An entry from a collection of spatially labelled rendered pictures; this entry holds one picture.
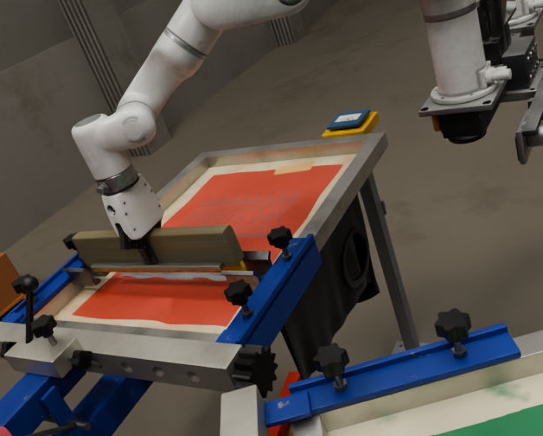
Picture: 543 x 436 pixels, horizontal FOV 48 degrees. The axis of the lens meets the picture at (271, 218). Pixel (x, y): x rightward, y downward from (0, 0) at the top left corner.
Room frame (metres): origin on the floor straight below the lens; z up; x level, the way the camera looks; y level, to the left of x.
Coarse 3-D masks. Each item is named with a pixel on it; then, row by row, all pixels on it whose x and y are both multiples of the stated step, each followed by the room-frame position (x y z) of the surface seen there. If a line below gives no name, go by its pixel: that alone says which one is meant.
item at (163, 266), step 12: (96, 264) 1.19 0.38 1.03; (108, 264) 1.16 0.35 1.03; (120, 264) 1.14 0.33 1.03; (132, 264) 1.12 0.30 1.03; (144, 264) 1.10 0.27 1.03; (168, 264) 1.06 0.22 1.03; (180, 264) 1.04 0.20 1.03; (192, 264) 1.03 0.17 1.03; (204, 264) 1.01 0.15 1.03; (216, 264) 0.99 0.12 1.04
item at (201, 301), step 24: (312, 168) 1.44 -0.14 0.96; (336, 168) 1.39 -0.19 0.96; (312, 192) 1.30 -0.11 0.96; (288, 216) 1.23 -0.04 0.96; (240, 240) 1.20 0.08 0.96; (264, 240) 1.16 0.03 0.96; (192, 288) 1.08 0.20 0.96; (216, 288) 1.04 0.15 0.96; (168, 312) 1.02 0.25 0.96; (192, 312) 0.99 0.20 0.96; (216, 312) 0.96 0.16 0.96
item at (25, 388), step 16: (16, 384) 0.84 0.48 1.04; (32, 384) 0.82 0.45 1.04; (48, 384) 0.82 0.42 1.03; (64, 384) 0.83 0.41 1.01; (0, 400) 0.81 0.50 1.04; (16, 400) 0.79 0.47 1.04; (32, 400) 0.79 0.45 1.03; (0, 416) 0.77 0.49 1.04; (16, 416) 0.76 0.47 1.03; (32, 416) 0.78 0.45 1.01; (16, 432) 0.75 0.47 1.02; (32, 432) 0.77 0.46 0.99
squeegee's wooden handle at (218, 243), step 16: (80, 240) 1.20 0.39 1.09; (96, 240) 1.17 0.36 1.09; (112, 240) 1.14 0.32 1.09; (160, 240) 1.07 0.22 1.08; (176, 240) 1.04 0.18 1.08; (192, 240) 1.02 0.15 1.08; (208, 240) 1.00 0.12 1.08; (224, 240) 0.98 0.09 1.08; (96, 256) 1.19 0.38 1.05; (112, 256) 1.16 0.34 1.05; (128, 256) 1.13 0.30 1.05; (160, 256) 1.08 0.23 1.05; (176, 256) 1.05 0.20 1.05; (192, 256) 1.03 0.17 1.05; (208, 256) 1.01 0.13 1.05; (224, 256) 0.99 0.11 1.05; (240, 256) 0.99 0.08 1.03
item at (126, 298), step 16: (224, 176) 1.60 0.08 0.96; (240, 176) 1.55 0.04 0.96; (256, 176) 1.52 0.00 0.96; (208, 192) 1.53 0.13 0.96; (224, 192) 1.49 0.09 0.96; (240, 192) 1.45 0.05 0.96; (192, 208) 1.46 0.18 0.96; (176, 224) 1.40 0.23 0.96; (112, 288) 1.20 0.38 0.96; (128, 288) 1.17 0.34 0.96; (144, 288) 1.15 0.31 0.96; (160, 288) 1.12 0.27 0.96; (96, 304) 1.16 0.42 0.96; (112, 304) 1.13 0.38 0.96; (128, 304) 1.11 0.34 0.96; (144, 304) 1.09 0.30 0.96
